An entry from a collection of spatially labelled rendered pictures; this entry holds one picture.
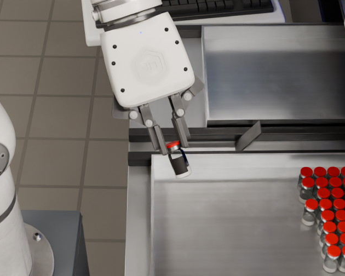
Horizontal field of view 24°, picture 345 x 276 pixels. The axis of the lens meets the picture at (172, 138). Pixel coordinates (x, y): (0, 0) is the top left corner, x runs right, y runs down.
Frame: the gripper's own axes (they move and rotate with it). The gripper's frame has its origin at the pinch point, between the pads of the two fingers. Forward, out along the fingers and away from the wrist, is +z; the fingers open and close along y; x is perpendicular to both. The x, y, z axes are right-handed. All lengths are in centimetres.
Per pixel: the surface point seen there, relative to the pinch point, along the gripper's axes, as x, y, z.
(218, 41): 58, 22, -5
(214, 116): 43.0, 14.2, 6.5
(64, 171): 152, -17, 25
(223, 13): 75, 29, -10
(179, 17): 76, 19, -12
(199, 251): 21.6, 1.3, 22.8
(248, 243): 21.4, 9.3, 24.3
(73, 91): 179, -6, 3
